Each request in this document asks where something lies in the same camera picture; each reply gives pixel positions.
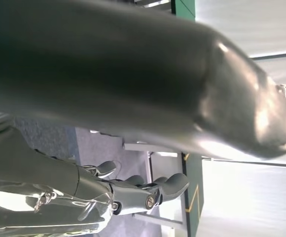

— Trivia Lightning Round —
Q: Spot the green top workbench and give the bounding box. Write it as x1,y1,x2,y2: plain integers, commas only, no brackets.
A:
122,0,204,237

